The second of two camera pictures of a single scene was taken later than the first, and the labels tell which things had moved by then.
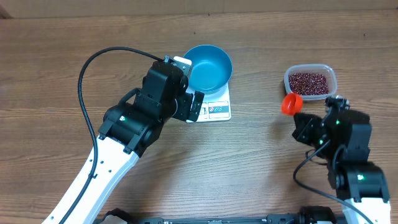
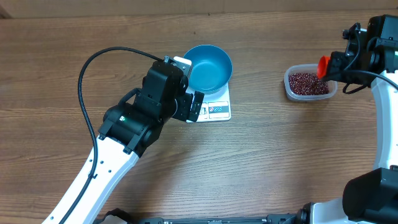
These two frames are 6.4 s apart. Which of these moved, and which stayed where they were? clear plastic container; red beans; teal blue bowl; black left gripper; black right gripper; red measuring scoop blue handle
Moved: black right gripper; red measuring scoop blue handle
Stayed: teal blue bowl; black left gripper; red beans; clear plastic container
